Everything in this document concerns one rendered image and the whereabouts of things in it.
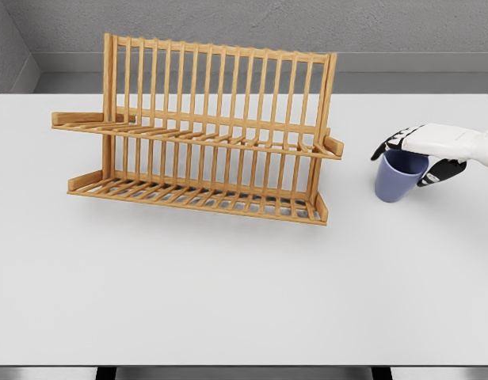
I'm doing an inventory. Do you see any blue cup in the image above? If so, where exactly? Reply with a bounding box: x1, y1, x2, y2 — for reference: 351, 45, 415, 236
374, 149, 430, 203

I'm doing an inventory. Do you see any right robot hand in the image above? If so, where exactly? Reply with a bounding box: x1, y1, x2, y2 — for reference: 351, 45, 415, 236
370, 123, 487, 188

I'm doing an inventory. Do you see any wooden slatted two-tier rack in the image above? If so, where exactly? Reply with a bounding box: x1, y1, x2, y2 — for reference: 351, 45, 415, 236
51, 32, 345, 226

